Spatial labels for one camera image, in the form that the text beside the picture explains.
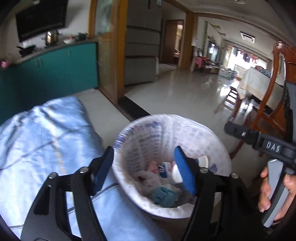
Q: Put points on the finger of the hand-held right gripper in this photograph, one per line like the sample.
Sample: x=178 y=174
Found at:
x=240 y=133

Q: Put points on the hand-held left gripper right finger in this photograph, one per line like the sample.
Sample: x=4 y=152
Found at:
x=185 y=171

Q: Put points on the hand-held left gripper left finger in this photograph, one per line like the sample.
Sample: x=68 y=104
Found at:
x=104 y=169

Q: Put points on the white blue milk carton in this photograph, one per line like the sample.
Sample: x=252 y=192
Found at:
x=178 y=173

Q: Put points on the white cardboard box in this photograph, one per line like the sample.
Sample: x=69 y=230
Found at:
x=164 y=169

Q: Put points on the light blue packet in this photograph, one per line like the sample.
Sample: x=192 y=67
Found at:
x=164 y=195

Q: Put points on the pink plastic bag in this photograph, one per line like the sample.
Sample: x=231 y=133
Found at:
x=153 y=166

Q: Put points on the white printed bin liner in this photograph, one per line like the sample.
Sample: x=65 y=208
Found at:
x=175 y=134

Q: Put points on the person's right hand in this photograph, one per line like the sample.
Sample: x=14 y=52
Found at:
x=263 y=190

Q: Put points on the carved wooden chair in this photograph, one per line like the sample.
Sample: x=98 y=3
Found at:
x=277 y=113

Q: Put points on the wooden stool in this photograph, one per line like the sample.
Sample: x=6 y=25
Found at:
x=227 y=95

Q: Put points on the dining table with tablecloth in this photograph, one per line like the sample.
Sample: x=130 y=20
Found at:
x=256 y=83

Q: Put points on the blue checked tablecloth table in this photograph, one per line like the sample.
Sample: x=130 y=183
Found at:
x=57 y=143

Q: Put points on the group of wooden chairs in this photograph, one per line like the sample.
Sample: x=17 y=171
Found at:
x=204 y=63

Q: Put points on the ceiling air vent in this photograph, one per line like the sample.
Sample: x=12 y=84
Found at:
x=248 y=37

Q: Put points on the green vine garland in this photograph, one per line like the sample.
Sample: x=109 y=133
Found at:
x=204 y=37

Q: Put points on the teal base cabinets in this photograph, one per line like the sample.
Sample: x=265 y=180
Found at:
x=57 y=74

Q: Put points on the wooden framed glass door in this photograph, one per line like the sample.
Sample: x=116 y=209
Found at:
x=108 y=58

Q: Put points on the brown wooden door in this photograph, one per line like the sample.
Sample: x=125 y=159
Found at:
x=168 y=44

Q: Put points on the grey refrigerator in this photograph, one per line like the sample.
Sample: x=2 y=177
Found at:
x=142 y=46

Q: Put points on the black lidded pot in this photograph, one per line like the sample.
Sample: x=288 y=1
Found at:
x=82 y=37

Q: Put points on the steel cooking pot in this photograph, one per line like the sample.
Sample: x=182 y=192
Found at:
x=52 y=38

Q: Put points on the black wok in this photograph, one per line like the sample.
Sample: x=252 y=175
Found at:
x=26 y=49

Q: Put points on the pink bowl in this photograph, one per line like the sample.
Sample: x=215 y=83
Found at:
x=4 y=63

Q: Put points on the wall television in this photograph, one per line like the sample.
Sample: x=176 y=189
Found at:
x=39 y=20

